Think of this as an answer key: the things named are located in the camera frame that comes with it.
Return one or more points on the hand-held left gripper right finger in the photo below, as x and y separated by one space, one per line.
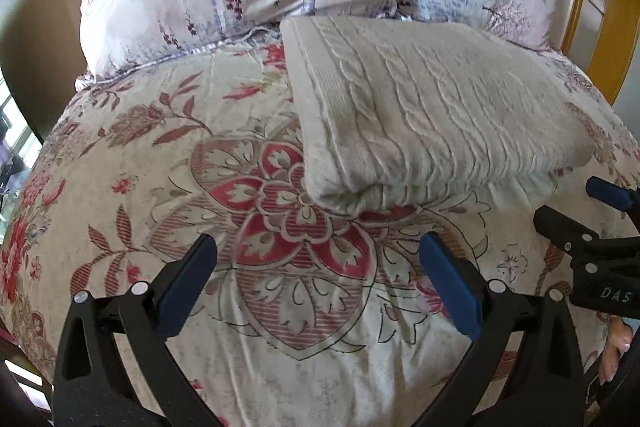
450 282

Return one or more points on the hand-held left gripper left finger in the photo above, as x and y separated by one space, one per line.
185 287

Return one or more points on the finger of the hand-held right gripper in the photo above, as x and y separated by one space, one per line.
565 229
612 196

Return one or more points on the person's right hand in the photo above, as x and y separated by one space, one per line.
615 352

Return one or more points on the floral bed quilt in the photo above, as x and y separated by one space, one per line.
280 267

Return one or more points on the wooden headboard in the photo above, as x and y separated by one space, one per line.
615 7

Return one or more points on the window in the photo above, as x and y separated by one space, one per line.
12 147

